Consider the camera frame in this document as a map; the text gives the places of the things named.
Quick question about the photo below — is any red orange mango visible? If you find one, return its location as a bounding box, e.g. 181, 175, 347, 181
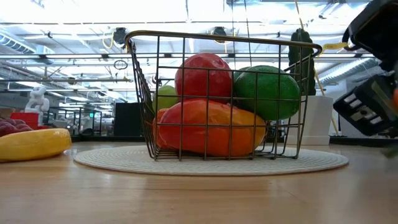
158, 98, 267, 157

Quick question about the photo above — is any white round woven placemat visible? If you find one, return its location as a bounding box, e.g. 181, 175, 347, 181
73, 144, 349, 177

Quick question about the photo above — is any purple grape bunch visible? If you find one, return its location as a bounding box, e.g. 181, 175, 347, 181
0, 117, 34, 138

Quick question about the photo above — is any yellow cable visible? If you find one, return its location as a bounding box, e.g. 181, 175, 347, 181
294, 0, 340, 135

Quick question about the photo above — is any yellow banana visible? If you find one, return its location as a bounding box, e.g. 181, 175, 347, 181
0, 128, 72, 162

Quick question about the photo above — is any red box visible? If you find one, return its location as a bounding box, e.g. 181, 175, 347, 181
10, 112, 49, 130

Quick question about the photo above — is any white robot figure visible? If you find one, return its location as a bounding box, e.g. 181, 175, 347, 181
24, 86, 50, 113

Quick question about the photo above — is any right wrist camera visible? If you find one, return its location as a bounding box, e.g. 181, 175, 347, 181
332, 73, 398, 138

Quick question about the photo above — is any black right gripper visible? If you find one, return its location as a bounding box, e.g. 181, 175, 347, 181
341, 0, 398, 73

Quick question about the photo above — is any dark green round fruit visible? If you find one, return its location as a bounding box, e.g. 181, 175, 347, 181
233, 64, 301, 121

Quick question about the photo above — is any gold wire basket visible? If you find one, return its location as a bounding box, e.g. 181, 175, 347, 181
124, 30, 323, 162

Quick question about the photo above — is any ceiling cable reel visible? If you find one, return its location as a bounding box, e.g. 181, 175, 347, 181
213, 26, 228, 44
112, 27, 128, 46

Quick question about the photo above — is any white plant pot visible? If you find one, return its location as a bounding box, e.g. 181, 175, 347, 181
284, 95, 334, 146

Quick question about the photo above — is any large green pear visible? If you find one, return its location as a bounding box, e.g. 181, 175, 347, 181
152, 85, 180, 113

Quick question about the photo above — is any bright red apple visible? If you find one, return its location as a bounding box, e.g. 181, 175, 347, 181
174, 52, 233, 105

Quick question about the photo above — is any black cabinet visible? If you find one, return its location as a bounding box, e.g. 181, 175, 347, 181
114, 102, 147, 137

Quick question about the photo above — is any orange bell pepper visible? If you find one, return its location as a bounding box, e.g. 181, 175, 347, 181
151, 108, 170, 150

